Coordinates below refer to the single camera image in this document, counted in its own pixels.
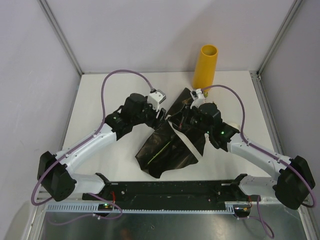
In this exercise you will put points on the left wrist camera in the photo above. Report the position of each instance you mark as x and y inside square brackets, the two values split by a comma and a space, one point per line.
[155, 98]

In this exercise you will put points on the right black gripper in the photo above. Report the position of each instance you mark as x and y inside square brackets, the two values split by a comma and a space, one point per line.
[177, 118]

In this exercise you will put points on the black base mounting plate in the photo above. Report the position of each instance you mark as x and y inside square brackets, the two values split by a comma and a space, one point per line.
[174, 193]

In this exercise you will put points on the aluminium frame post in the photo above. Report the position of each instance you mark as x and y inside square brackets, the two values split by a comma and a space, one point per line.
[52, 20]
[284, 27]

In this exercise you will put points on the cream printed ribbon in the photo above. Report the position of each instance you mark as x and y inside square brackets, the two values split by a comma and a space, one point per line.
[186, 142]

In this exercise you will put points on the black wrapping paper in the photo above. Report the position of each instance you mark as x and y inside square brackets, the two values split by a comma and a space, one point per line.
[183, 99]

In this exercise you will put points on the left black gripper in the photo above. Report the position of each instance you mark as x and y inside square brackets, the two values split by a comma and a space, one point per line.
[154, 123]

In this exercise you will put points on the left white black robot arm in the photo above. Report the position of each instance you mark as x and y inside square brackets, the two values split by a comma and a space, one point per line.
[57, 172]

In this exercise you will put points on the left aluminium frame post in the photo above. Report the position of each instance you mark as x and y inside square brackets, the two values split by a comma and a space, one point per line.
[52, 20]

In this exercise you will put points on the grey slotted cable duct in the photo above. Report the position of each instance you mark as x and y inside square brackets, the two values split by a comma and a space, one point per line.
[106, 208]

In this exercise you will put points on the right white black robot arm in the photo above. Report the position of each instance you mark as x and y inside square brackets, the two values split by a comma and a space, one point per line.
[289, 179]

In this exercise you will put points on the right aluminium frame post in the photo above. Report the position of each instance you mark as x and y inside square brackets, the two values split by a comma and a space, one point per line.
[284, 27]

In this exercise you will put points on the yellow cylindrical vase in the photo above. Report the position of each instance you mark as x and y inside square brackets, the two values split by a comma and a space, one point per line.
[205, 67]

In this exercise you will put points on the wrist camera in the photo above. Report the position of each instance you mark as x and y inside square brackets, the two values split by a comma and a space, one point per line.
[198, 98]
[155, 98]

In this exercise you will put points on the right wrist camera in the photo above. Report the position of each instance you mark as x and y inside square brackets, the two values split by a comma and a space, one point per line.
[198, 98]

